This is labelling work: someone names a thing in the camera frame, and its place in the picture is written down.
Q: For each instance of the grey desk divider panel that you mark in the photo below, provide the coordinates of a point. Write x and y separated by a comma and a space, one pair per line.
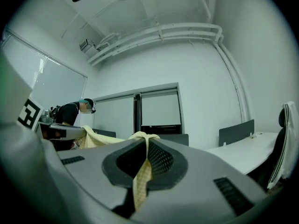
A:
236, 133
175, 139
105, 133

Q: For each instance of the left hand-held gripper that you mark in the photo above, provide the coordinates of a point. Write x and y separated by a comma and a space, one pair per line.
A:
29, 113

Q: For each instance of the narrow white roller blind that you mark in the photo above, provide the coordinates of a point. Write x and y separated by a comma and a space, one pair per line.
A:
161, 108

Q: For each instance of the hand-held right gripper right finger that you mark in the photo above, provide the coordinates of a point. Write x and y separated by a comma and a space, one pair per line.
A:
198, 183

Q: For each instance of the white sprinkler pipes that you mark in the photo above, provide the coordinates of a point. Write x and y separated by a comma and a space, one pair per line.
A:
206, 10

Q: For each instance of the white venetian blind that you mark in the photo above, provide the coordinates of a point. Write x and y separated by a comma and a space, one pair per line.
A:
25, 62

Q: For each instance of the black office chair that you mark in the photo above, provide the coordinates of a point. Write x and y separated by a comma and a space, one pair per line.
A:
278, 148

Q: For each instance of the white ceiling air unit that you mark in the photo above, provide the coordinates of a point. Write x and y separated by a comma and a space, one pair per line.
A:
87, 46

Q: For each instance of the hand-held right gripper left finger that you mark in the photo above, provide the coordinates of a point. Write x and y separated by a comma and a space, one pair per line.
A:
93, 171

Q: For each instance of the pale yellow clothes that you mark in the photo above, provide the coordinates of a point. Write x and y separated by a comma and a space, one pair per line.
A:
102, 140

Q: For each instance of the long white roller blind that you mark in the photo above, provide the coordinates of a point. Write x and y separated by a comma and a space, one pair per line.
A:
60, 85

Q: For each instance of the grey window frame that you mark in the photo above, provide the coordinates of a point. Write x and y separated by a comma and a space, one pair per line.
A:
137, 111

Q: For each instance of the wide white roller blind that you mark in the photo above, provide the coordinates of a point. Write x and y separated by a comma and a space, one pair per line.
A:
114, 115

